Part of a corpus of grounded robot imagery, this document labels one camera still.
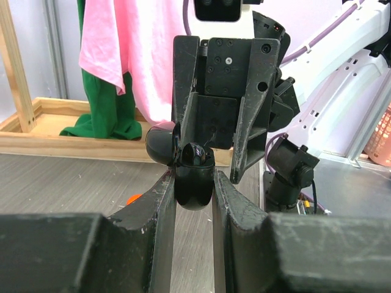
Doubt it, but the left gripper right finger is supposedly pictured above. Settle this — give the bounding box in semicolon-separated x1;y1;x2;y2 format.
212;171;390;292

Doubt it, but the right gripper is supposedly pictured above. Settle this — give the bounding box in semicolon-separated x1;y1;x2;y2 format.
170;35;280;184

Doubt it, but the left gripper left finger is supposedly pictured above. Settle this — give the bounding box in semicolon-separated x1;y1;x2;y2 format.
1;171;176;292

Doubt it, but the black round charging case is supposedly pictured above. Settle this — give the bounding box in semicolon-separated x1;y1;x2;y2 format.
145;121;215;211

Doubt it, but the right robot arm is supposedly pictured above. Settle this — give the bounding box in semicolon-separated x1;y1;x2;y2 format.
168;1;390;211

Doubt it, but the green garment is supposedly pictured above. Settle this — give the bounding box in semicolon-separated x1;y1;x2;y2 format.
61;1;142;140

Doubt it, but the pink t-shirt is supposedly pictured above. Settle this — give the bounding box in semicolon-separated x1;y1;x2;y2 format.
79;0;186;125

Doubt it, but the wooden clothes rack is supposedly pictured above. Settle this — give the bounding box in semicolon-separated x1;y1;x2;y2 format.
0;0;235;167

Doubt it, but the pink laundry basket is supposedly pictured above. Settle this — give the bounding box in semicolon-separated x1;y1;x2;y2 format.
364;105;391;167

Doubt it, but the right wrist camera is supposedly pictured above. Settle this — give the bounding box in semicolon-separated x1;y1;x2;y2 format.
190;1;254;39

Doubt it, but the aluminium frame post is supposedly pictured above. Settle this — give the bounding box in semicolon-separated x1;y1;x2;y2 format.
43;0;69;99

